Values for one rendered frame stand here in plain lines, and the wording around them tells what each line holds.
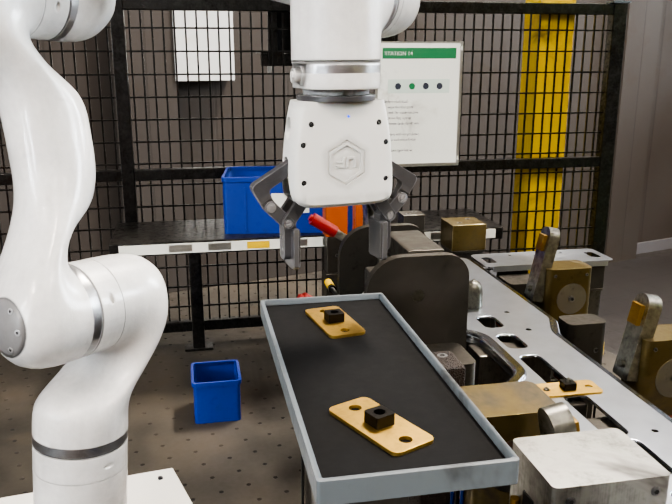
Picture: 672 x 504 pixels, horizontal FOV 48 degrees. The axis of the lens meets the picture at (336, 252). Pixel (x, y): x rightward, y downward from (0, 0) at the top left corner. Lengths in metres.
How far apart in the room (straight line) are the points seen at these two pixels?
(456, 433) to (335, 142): 0.29
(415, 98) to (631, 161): 3.74
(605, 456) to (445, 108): 1.39
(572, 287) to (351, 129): 0.83
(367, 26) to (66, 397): 0.60
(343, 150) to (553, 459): 0.32
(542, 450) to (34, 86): 0.68
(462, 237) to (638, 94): 3.92
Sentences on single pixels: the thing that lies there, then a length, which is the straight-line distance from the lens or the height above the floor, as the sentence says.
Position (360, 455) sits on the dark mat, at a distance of 0.54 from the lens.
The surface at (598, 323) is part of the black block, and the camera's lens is 1.34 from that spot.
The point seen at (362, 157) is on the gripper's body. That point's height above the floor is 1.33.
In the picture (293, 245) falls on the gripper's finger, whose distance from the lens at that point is 0.72.
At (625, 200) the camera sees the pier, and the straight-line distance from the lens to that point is 5.58.
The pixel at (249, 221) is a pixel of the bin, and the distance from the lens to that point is 1.71.
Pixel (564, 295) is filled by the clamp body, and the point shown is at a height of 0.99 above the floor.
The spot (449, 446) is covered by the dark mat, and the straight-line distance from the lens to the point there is 0.55.
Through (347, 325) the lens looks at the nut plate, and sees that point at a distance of 0.76.
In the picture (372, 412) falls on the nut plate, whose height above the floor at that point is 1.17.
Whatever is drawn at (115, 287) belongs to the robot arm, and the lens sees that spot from 0.97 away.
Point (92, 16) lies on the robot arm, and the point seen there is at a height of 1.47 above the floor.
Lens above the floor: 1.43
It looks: 15 degrees down
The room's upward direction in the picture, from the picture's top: straight up
